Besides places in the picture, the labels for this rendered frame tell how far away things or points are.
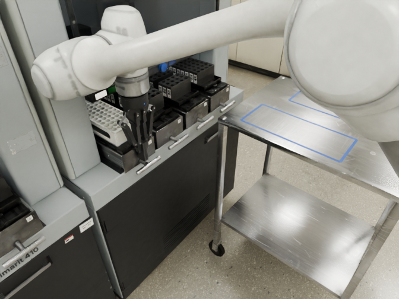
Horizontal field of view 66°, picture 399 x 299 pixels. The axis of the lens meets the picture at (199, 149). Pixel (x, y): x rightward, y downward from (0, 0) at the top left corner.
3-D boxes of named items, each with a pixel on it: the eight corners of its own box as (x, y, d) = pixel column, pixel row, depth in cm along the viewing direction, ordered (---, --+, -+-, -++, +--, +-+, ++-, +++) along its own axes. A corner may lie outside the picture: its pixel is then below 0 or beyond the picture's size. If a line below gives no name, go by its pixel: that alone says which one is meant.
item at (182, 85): (187, 89, 122) (187, 75, 118) (191, 91, 121) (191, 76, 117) (167, 101, 115) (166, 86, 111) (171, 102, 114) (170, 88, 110)
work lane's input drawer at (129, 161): (16, 105, 129) (8, 86, 123) (46, 94, 137) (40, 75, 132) (134, 180, 94) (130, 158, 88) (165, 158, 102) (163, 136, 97)
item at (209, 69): (210, 76, 131) (211, 63, 128) (214, 78, 130) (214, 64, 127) (193, 86, 124) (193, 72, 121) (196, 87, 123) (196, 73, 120)
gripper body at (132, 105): (135, 81, 87) (139, 110, 93) (111, 92, 82) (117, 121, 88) (154, 89, 83) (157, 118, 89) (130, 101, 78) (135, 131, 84)
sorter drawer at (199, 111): (77, 80, 148) (72, 62, 143) (101, 70, 157) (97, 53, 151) (195, 134, 113) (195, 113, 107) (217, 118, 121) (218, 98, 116)
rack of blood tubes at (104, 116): (63, 117, 109) (58, 102, 105) (87, 106, 115) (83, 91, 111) (118, 150, 94) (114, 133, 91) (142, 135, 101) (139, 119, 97)
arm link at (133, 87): (104, 72, 79) (108, 93, 82) (129, 82, 74) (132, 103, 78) (131, 61, 84) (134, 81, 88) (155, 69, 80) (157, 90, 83)
